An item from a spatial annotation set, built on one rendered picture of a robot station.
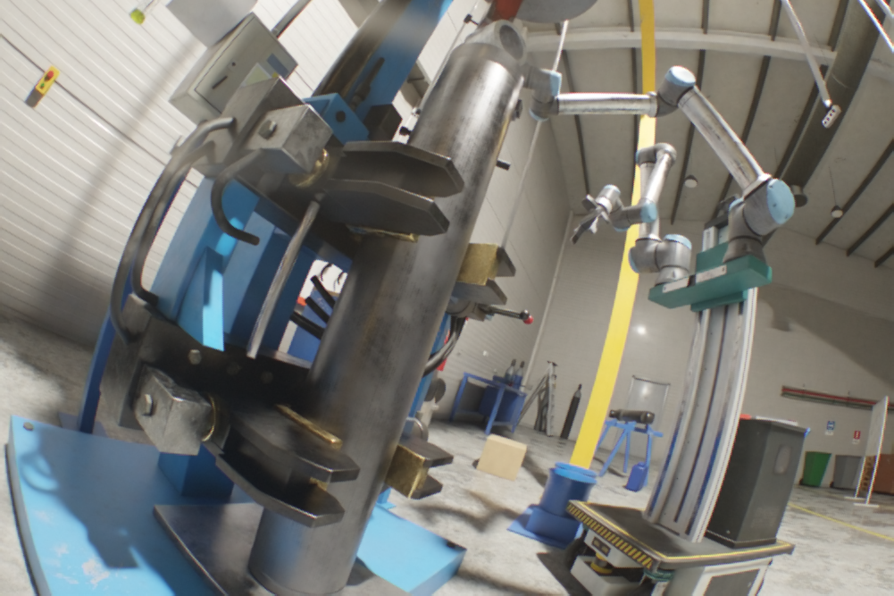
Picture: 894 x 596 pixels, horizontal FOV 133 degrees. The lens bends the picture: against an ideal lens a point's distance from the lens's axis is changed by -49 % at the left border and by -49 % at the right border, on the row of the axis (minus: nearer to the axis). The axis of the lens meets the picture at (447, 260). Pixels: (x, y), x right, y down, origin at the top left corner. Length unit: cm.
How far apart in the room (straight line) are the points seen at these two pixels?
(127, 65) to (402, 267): 218
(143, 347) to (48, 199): 183
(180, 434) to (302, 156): 45
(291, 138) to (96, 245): 200
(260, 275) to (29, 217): 170
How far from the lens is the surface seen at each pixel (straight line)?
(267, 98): 74
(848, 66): 654
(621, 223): 187
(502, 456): 342
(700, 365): 185
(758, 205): 155
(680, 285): 178
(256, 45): 152
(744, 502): 172
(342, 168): 68
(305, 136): 62
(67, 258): 247
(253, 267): 101
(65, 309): 253
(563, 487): 217
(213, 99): 139
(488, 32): 111
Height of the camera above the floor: 70
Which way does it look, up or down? 16 degrees up
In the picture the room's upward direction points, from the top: 20 degrees clockwise
